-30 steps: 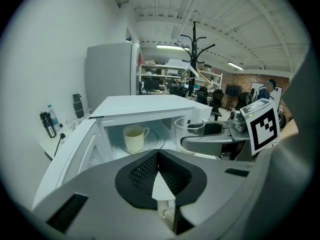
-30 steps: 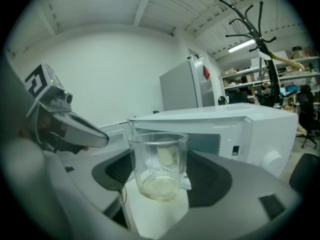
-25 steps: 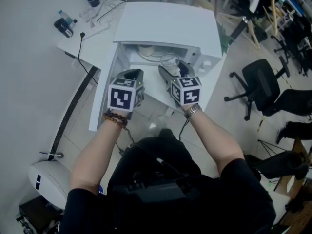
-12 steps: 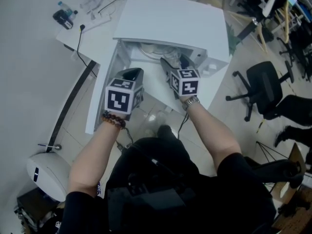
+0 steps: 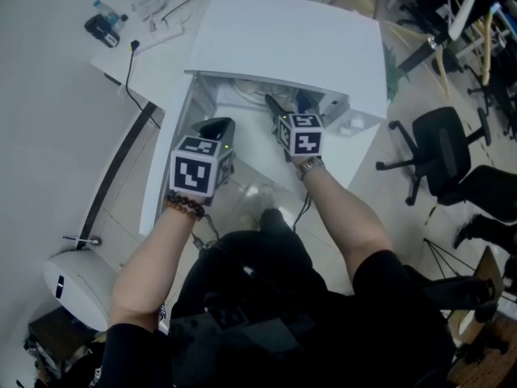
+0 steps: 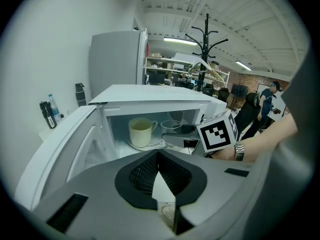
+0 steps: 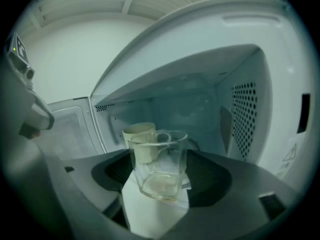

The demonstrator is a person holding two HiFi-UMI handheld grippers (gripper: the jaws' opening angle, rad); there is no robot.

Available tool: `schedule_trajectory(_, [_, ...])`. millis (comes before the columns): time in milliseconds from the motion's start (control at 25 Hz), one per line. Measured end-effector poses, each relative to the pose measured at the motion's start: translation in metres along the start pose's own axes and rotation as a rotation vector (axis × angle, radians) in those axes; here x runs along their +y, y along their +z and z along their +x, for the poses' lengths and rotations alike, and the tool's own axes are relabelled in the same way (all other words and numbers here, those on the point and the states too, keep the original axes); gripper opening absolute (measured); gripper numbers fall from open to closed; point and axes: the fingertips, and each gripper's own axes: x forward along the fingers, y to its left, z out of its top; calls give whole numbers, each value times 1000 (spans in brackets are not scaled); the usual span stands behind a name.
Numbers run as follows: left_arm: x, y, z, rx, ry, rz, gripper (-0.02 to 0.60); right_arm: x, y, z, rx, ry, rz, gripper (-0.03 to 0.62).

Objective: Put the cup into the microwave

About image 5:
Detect black flask with label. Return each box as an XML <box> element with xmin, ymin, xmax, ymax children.
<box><xmin>83</xmin><ymin>13</ymin><xmax>121</xmax><ymax>49</ymax></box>

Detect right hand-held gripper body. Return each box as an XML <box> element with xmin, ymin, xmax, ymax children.
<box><xmin>277</xmin><ymin>112</ymin><xmax>326</xmax><ymax>163</ymax></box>

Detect black power cable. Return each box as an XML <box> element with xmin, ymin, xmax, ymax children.
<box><xmin>124</xmin><ymin>39</ymin><xmax>162</xmax><ymax>129</ymax></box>

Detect silver wristwatch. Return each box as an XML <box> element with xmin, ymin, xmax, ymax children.
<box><xmin>296</xmin><ymin>155</ymin><xmax>327</xmax><ymax>181</ymax></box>

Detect white round air purifier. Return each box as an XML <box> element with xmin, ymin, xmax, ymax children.
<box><xmin>43</xmin><ymin>248</ymin><xmax>120</xmax><ymax>333</ymax></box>

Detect person's black clothing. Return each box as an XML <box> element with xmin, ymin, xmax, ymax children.
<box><xmin>86</xmin><ymin>208</ymin><xmax>457</xmax><ymax>388</ymax></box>

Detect person's right forearm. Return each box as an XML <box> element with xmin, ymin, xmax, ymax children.
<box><xmin>301</xmin><ymin>163</ymin><xmax>395</xmax><ymax>286</ymax></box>

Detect clear plastic water bottle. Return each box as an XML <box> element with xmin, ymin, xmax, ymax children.
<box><xmin>92</xmin><ymin>0</ymin><xmax>122</xmax><ymax>32</ymax></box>

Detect brown bead bracelet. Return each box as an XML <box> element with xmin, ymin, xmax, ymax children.
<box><xmin>163</xmin><ymin>190</ymin><xmax>207</xmax><ymax>221</ymax></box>

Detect brown wooden table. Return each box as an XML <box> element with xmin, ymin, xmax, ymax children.
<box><xmin>448</xmin><ymin>247</ymin><xmax>506</xmax><ymax>347</ymax></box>

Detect tangle of white cables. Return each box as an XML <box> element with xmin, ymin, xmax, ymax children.
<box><xmin>128</xmin><ymin>0</ymin><xmax>219</xmax><ymax>32</ymax></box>

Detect black chest pack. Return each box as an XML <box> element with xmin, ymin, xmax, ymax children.
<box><xmin>171</xmin><ymin>295</ymin><xmax>320</xmax><ymax>357</ymax></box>

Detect black office chair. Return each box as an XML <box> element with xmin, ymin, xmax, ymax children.
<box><xmin>375</xmin><ymin>106</ymin><xmax>517</xmax><ymax>224</ymax></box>
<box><xmin>403</xmin><ymin>264</ymin><xmax>506</xmax><ymax>323</ymax></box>

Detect white chair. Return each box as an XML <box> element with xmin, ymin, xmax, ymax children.
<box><xmin>434</xmin><ymin>0</ymin><xmax>481</xmax><ymax>42</ymax></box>

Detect green potted plant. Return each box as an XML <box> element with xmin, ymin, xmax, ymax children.
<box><xmin>382</xmin><ymin>46</ymin><xmax>411</xmax><ymax>103</ymax></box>

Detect black tripod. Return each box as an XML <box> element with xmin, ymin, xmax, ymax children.
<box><xmin>423</xmin><ymin>238</ymin><xmax>476</xmax><ymax>278</ymax></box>

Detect black floor box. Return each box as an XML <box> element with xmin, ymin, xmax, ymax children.
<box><xmin>27</xmin><ymin>307</ymin><xmax>106</xmax><ymax>383</ymax></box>

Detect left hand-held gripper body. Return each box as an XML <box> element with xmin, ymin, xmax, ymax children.
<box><xmin>168</xmin><ymin>134</ymin><xmax>237</xmax><ymax>207</ymax></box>

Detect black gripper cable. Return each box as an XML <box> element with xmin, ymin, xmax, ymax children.
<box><xmin>193</xmin><ymin>214</ymin><xmax>221</xmax><ymax>250</ymax></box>
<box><xmin>292</xmin><ymin>194</ymin><xmax>312</xmax><ymax>234</ymax></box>

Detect person's left forearm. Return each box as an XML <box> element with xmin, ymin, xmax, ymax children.
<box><xmin>111</xmin><ymin>200</ymin><xmax>207</xmax><ymax>333</ymax></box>

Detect white microwave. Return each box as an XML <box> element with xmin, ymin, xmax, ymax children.
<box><xmin>139</xmin><ymin>0</ymin><xmax>389</xmax><ymax>236</ymax></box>

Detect white power strip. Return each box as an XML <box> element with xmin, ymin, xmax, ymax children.
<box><xmin>135</xmin><ymin>24</ymin><xmax>186</xmax><ymax>53</ymax></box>

